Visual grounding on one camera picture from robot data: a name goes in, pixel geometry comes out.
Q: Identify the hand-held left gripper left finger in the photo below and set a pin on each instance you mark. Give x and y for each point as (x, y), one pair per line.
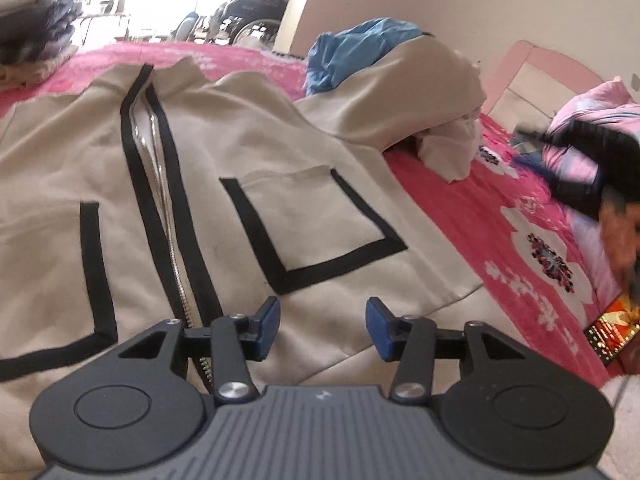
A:
(270, 325)

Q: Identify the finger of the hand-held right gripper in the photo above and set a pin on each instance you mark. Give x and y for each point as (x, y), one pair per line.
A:
(545, 137)
(535, 167)

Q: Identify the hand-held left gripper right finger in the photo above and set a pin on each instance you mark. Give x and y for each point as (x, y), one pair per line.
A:
(375, 325)

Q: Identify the beige jacket with black trim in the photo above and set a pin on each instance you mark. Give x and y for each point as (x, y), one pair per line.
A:
(300, 210)

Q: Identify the stack of folded clothes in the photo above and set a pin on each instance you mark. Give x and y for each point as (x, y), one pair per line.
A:
(35, 20)

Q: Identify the person's right hand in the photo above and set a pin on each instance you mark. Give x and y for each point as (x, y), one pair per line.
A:
(625, 230)

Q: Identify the pink padded headboard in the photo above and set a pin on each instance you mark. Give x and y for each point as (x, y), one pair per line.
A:
(530, 60)

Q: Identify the pink floral blanket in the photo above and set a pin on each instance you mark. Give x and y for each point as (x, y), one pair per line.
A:
(475, 220)

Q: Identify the white cloth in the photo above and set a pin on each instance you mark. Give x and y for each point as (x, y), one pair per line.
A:
(452, 155)

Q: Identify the beige garment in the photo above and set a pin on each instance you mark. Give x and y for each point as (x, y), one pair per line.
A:
(400, 95)

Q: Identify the smartphone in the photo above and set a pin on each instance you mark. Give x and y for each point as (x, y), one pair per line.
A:
(612, 330)

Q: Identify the blue shirt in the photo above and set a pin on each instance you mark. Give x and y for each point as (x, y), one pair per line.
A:
(350, 50)

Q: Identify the wheelchair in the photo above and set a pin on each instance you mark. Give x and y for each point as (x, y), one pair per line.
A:
(245, 15)

